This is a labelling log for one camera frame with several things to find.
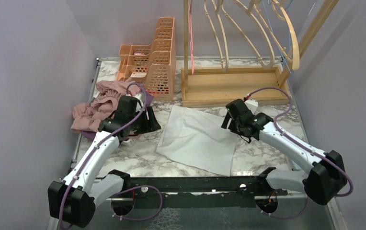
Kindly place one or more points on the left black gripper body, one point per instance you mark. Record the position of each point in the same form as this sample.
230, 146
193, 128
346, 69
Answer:
140, 125

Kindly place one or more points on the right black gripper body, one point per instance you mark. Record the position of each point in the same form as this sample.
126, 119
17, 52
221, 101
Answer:
234, 126

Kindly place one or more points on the white skirt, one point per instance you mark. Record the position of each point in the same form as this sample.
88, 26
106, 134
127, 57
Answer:
195, 138

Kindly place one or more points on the pink wire hanger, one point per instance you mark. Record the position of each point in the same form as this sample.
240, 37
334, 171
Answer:
190, 27

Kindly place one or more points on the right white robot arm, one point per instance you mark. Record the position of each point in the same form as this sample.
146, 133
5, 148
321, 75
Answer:
322, 174

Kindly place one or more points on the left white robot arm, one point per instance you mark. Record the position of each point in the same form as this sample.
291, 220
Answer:
75, 198

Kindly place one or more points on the wooden hanger rack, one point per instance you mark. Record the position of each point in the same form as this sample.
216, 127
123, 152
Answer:
266, 81

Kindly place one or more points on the pink clothes pile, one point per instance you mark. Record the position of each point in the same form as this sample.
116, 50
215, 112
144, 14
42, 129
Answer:
88, 116

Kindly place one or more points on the orange plastic file organizer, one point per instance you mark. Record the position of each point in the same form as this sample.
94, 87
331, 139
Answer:
154, 65

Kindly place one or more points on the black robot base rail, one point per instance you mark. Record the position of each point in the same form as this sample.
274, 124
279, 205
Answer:
194, 192

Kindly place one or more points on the blue wire hanger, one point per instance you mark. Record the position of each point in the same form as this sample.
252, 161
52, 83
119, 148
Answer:
279, 27

